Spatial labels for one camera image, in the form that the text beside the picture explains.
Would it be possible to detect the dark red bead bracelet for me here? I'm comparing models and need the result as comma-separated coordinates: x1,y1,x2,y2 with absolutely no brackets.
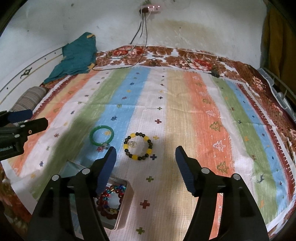
96,185,125,220

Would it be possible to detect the multicolour small bead bracelet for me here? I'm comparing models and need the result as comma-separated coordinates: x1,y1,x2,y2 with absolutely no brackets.
101,184,127,215

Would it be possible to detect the yellow and black bead bracelet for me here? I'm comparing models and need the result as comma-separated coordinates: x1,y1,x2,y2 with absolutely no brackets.
123,131,154,161

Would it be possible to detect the striped grey rolled pillow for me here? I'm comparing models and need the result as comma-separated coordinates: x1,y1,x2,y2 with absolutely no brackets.
10,86,49,112

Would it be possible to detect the silver metal tin box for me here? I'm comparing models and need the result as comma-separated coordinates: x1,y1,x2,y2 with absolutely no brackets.
59,161,133,236

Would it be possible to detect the floral red bedsheet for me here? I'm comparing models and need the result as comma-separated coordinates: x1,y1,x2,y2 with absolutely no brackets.
0,45,296,232

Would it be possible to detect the teal cloth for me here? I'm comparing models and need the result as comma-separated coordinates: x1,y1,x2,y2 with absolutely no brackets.
43,32,97,84

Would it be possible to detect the striped colourful mat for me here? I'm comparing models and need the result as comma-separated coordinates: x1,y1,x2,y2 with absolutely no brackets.
1,66,295,241

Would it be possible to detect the small black device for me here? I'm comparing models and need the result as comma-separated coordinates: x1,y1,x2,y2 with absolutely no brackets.
210,69,220,78

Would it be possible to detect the white power strip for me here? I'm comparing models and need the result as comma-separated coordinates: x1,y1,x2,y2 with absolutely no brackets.
139,4,161,13

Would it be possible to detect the mustard hanging garment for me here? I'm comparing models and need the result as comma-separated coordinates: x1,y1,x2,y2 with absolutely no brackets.
261,3,295,92

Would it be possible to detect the metal wire rack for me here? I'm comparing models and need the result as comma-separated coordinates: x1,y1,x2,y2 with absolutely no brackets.
257,68,295,111

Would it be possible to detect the white cable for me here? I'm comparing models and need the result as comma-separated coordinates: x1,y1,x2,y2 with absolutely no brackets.
106,10,152,60

